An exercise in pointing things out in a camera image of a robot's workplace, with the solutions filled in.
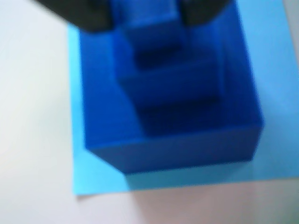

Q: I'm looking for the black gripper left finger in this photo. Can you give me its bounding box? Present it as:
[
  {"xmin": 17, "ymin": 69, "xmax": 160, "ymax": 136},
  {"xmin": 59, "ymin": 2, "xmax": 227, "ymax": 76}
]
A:
[{"xmin": 35, "ymin": 0, "xmax": 114, "ymax": 33}]

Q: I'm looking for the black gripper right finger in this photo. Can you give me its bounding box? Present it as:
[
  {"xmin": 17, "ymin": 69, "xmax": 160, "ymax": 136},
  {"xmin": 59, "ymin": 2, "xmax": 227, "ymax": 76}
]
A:
[{"xmin": 181, "ymin": 0, "xmax": 235, "ymax": 26}]

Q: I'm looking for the small blue cube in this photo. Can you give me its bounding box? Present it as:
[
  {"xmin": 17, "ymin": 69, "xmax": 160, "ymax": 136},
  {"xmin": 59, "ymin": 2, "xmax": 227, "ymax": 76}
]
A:
[{"xmin": 109, "ymin": 0, "xmax": 189, "ymax": 70}]

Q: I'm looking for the medium blue cube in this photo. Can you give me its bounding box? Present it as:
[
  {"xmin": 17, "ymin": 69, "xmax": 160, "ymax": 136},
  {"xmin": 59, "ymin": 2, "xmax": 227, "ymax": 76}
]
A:
[{"xmin": 113, "ymin": 23, "xmax": 224, "ymax": 137}]

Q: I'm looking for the large blue cube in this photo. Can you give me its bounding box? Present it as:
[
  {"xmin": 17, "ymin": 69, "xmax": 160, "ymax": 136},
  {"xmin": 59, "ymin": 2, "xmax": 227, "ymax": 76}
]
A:
[{"xmin": 78, "ymin": 4, "xmax": 266, "ymax": 175}]

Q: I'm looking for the light blue paper square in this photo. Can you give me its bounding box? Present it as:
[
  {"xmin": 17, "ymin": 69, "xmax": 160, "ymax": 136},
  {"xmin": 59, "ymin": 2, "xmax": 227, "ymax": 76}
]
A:
[{"xmin": 66, "ymin": 0, "xmax": 299, "ymax": 198}]

